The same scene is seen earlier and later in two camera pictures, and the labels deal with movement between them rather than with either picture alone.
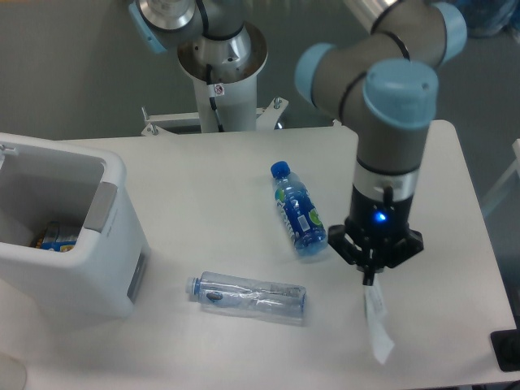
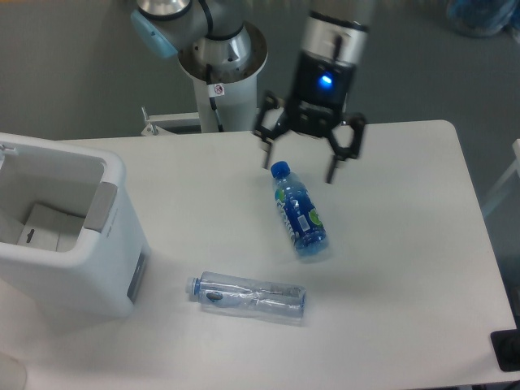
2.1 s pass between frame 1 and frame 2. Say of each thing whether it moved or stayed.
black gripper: moved
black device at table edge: stayed
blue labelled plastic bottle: stayed
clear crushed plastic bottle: stayed
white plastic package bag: moved
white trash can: stayed
